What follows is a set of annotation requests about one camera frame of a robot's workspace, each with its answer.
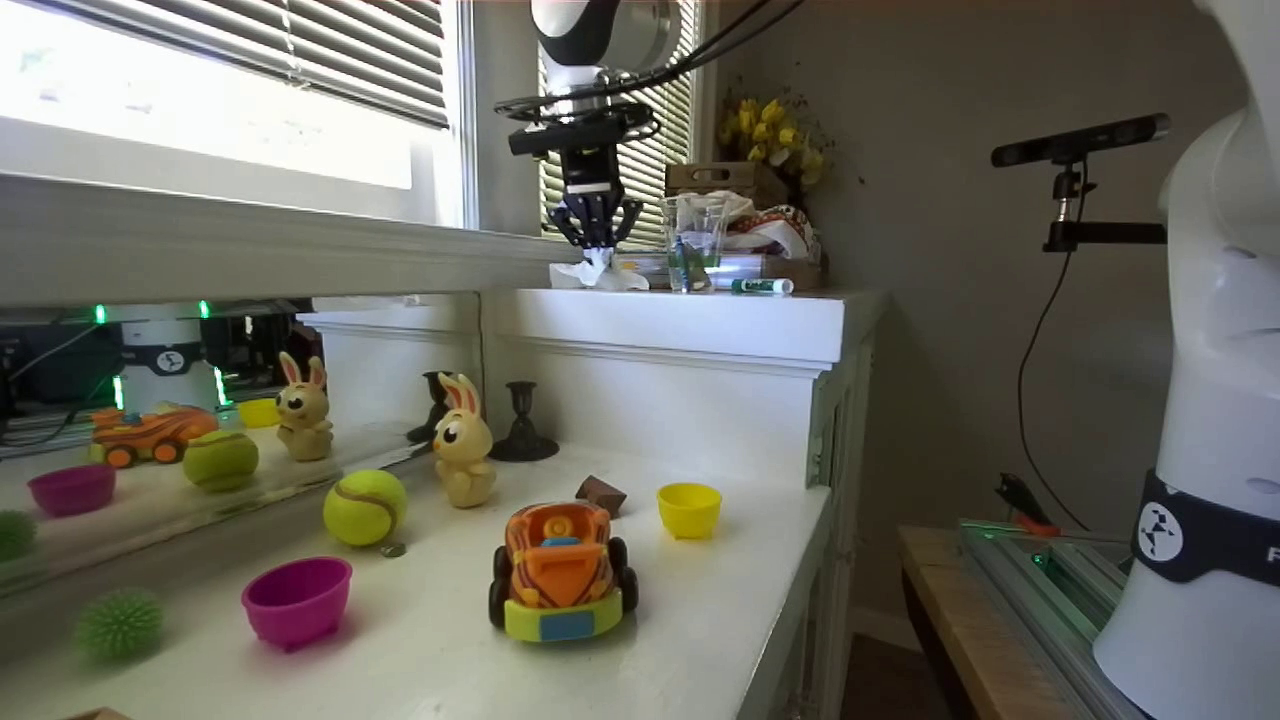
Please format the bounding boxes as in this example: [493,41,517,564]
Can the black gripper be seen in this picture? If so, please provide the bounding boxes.
[545,144,650,260]

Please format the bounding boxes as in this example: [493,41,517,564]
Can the white paper towel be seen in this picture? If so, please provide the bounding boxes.
[545,244,660,296]

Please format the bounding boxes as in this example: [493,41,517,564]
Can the orange toy car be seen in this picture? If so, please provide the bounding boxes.
[483,498,646,652]

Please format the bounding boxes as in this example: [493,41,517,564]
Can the yellow bunny toy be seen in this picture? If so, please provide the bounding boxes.
[427,368,503,514]

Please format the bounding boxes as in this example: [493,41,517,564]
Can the clear plastic cup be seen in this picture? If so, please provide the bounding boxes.
[667,195,727,296]

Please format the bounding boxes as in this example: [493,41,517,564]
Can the narrow white window blind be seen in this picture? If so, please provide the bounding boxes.
[535,0,713,252]

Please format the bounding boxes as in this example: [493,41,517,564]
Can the green white marker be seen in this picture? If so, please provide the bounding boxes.
[727,272,802,302]

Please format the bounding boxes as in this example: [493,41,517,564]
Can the yellow artificial flowers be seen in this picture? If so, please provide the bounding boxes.
[717,93,838,199]

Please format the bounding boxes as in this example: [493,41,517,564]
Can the dark candle holder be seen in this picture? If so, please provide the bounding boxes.
[487,377,565,468]

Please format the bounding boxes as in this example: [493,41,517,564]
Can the brown wooden block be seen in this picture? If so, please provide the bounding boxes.
[572,472,633,521]

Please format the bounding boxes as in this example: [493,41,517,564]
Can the yellow plastic bowl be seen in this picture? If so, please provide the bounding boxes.
[652,481,727,545]

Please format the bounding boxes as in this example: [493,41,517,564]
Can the yellow-green tennis ball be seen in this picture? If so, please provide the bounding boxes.
[319,463,412,552]

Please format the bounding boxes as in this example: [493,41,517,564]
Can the wide white window blind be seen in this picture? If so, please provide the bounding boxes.
[43,0,455,131]

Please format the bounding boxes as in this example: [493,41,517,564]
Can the mirror panel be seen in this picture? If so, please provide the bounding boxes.
[0,292,487,594]

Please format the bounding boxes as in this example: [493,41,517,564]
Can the magenta plastic bowl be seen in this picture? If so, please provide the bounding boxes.
[237,552,357,657]

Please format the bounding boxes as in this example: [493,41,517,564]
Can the wooden bench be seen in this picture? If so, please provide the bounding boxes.
[895,521,1115,720]

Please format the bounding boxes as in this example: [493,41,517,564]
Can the green spiky ball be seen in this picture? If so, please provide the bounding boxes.
[74,585,177,672]

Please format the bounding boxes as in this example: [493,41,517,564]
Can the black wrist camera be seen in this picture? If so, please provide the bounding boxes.
[493,93,664,164]

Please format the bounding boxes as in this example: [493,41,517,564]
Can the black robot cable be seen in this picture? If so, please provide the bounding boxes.
[635,0,811,106]

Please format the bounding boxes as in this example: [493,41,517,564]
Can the black camera cable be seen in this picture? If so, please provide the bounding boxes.
[1014,244,1096,542]

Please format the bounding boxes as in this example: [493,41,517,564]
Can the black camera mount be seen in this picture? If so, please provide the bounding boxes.
[1039,156,1173,260]

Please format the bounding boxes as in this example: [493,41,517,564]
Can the black stereo camera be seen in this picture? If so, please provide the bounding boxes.
[989,110,1173,171]

